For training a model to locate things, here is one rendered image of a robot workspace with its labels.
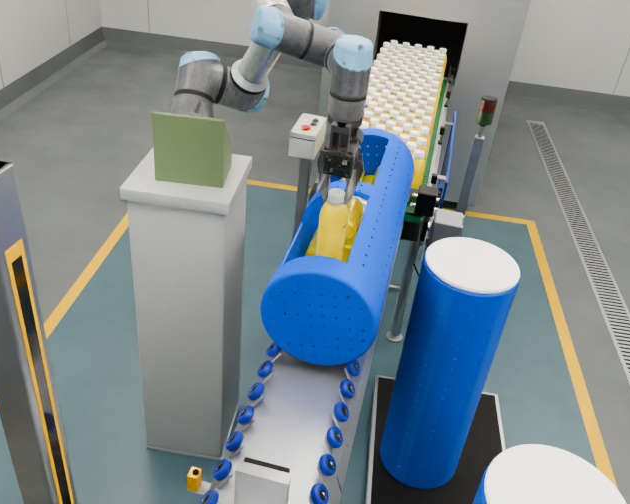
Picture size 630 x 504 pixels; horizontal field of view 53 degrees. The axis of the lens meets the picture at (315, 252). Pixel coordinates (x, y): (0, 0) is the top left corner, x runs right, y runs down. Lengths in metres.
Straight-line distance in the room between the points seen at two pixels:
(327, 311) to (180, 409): 1.08
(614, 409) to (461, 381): 1.33
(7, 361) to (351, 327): 0.80
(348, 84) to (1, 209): 0.70
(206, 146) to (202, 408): 1.00
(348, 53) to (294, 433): 0.82
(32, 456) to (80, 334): 2.09
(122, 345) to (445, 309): 1.69
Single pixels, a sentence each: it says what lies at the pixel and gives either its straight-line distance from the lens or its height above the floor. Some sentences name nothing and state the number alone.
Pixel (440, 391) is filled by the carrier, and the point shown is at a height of 0.64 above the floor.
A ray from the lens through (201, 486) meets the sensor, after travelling 1.43.
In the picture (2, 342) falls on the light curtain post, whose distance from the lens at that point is 0.94.
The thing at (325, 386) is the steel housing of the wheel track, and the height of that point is 0.93.
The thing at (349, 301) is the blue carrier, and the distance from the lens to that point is 1.45.
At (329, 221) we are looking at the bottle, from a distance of 1.43.
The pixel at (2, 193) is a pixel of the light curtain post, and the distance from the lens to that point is 0.83.
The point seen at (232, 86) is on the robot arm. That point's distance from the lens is 1.95.
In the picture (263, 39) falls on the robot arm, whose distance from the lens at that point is 1.30.
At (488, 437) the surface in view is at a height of 0.15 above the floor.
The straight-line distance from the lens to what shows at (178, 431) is 2.53.
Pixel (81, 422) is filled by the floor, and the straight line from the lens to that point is 2.79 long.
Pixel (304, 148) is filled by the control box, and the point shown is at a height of 1.04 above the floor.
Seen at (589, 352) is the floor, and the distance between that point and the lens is 3.50.
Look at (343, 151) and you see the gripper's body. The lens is 1.32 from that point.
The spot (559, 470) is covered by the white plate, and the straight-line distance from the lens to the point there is 1.43.
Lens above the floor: 2.06
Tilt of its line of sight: 34 degrees down
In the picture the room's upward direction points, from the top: 6 degrees clockwise
